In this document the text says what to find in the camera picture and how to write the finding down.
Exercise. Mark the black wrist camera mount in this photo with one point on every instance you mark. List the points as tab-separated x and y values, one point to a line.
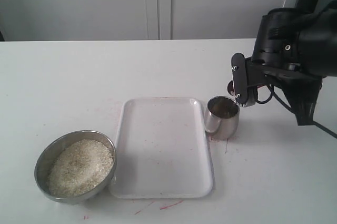
300	90

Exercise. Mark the steel bowl of rice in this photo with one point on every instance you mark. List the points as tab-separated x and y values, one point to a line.
76	166

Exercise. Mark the white cabinet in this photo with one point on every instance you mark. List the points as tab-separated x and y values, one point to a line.
70	20

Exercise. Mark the brown wooden spoon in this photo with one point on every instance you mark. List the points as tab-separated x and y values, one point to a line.
230	89

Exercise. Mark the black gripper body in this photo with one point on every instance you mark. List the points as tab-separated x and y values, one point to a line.
273	36

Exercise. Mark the small steel cup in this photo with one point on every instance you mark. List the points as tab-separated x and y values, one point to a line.
221	118

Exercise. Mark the white plastic tray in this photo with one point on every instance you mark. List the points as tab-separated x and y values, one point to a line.
161	150

